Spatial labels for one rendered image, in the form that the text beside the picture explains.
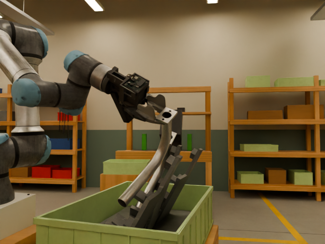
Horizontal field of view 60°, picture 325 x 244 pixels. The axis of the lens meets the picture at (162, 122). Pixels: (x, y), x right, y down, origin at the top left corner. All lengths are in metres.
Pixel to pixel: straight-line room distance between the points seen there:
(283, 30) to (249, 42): 0.69
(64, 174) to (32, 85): 5.30
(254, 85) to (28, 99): 4.91
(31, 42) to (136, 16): 5.47
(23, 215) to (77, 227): 0.39
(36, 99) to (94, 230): 0.38
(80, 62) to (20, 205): 0.56
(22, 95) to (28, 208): 0.51
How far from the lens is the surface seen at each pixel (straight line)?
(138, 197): 0.87
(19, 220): 1.16
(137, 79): 0.81
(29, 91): 0.83
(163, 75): 6.08
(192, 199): 1.31
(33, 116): 1.17
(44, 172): 6.31
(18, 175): 6.69
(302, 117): 5.64
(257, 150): 5.42
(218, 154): 5.91
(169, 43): 6.24
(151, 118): 0.78
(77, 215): 1.05
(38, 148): 1.16
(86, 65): 0.87
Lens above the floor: 1.20
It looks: 2 degrees up
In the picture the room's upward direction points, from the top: straight up
